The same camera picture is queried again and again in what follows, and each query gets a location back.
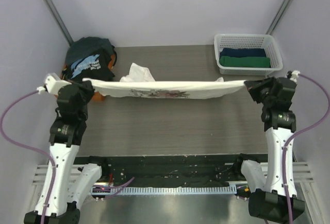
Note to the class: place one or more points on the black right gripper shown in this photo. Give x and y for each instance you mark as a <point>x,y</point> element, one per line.
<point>254,89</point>

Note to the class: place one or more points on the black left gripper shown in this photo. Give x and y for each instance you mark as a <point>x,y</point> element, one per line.
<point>85,86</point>

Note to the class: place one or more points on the white t shirt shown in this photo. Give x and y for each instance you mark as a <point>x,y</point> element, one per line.
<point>140,83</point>

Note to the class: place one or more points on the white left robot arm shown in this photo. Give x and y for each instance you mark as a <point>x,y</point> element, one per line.
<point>60,202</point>

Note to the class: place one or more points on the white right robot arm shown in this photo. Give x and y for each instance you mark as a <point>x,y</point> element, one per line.
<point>273,196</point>

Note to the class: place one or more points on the black printed t shirt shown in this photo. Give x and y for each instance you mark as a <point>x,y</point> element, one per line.
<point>96,66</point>

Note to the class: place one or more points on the rolled green t shirt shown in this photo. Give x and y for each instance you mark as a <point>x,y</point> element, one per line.
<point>252,62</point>

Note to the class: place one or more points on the dark teal t shirt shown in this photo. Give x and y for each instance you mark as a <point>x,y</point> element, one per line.
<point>86,46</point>

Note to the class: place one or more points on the rolled navy t shirt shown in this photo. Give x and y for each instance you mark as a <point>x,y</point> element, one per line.
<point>243,52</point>

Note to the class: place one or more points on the white plastic basket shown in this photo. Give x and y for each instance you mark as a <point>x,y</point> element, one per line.
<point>237,41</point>

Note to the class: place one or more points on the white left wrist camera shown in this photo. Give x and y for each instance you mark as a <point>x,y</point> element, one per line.
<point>52,84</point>

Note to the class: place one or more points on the right aluminium frame post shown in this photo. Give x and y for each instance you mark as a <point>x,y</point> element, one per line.
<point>284,6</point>

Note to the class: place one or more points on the aluminium frame post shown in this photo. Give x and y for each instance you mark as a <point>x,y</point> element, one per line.
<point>284,6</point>
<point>58,19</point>

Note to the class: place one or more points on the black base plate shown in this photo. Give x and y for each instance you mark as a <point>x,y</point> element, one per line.
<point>207,170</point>

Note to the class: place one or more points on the white slotted cable duct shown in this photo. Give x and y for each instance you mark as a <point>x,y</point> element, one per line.
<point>141,191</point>

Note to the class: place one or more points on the left aluminium frame post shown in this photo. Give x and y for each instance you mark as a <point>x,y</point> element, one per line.
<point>58,19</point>

